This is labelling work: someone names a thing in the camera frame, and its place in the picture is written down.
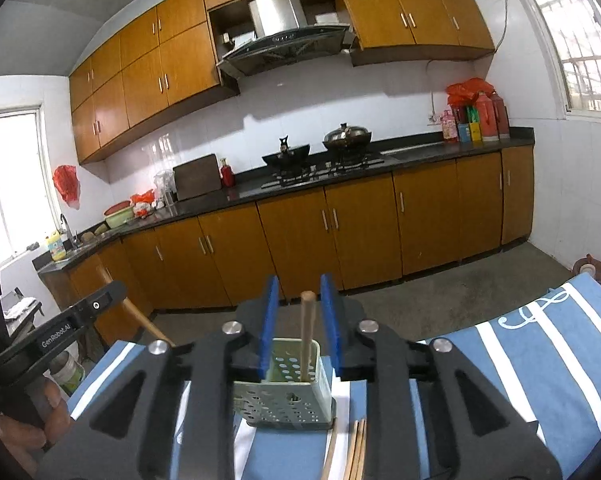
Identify wooden chopstick pair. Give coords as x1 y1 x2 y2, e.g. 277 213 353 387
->
343 420 361 480
352 418 367 480
321 419 337 480

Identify red bag on counter corner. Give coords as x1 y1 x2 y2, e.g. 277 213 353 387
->
445 77 494 107

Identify steel range hood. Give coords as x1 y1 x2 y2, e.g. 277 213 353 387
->
209 0 355 79

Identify black countertop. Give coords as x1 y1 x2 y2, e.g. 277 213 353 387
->
32 126 535 276

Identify yellow detergent bottle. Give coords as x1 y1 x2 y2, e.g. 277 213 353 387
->
46 231 67 261

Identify green bowl with red lid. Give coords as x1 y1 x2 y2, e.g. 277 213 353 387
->
104 200 134 229

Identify black wok left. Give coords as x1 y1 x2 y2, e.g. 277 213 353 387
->
262 136 310 180

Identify red plastic bag hanging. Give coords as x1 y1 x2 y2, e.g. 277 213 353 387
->
52 165 80 210

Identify brown upper kitchen cabinets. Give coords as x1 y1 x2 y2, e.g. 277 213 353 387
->
69 0 495 163

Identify brown lower kitchen cabinets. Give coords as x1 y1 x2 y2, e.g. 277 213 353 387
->
39 140 535 315

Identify brown kitchen cabinets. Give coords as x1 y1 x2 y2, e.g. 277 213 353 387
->
69 0 495 163
39 140 535 315

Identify green perforated utensil holder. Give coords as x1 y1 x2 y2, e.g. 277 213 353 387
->
233 338 336 430

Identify person's left hand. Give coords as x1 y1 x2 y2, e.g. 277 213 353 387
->
0 376 74 479

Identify red small bottle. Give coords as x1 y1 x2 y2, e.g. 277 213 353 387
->
220 158 235 188

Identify dark cutting board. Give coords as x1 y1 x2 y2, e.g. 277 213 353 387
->
174 154 222 202

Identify black lidded wok right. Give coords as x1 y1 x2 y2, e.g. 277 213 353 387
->
323 122 372 164

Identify blue white striped tablecloth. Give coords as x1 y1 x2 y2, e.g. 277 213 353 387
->
67 272 601 480

